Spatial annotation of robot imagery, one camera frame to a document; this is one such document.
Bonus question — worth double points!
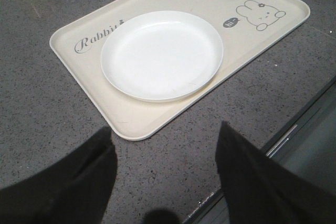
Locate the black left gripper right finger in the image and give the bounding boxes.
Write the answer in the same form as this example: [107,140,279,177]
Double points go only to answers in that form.
[215,121,335,223]

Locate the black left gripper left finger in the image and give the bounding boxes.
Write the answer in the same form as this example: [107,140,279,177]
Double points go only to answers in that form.
[1,127,117,223]

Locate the white round plate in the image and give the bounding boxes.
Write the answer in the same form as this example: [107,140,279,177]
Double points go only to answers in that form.
[101,10,224,102]

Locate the silver drawer handle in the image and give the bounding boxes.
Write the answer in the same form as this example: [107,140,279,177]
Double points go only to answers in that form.
[266,124,298,158]

